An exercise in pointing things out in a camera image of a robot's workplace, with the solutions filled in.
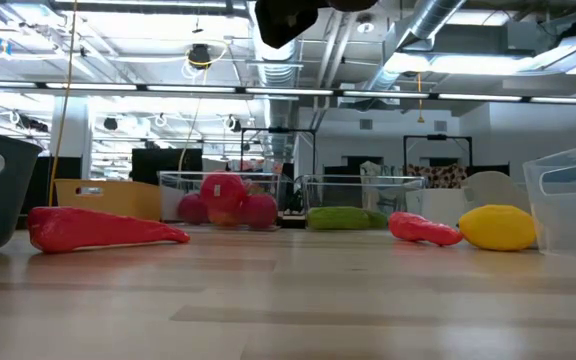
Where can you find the black metal frame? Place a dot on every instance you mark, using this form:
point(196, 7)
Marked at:
point(438, 136)

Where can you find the corrugated silver ventilation duct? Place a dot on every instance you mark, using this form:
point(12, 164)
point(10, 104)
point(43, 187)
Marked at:
point(275, 70)

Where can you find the smooth silver ventilation duct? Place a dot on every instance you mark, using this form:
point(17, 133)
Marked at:
point(428, 20)

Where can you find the small red pepper toy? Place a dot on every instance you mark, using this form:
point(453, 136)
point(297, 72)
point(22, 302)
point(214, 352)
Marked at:
point(423, 230)

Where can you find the white plastic bin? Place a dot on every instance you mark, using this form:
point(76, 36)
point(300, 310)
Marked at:
point(433, 205)

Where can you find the black dome ceiling camera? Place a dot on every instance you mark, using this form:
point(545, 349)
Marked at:
point(199, 56)

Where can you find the spotted cloth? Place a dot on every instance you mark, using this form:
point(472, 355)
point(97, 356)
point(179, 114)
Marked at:
point(440, 176)

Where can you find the yellow lemon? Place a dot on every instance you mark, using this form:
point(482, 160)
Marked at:
point(498, 227)

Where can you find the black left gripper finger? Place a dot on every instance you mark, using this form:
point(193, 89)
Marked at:
point(285, 20)

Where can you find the red chili pepper toy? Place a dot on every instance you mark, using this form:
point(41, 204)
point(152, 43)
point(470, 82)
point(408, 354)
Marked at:
point(93, 230)

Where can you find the yellow plastic basket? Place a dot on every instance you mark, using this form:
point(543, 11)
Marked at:
point(118, 197)

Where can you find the clear rigid plastic bin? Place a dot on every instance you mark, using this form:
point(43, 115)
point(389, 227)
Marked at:
point(348, 192)
point(170, 190)

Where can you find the long ceiling light bar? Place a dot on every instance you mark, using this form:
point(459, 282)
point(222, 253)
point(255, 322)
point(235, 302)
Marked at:
point(288, 91)

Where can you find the black screen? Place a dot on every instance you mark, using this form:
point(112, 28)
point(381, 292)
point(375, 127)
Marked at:
point(168, 162)

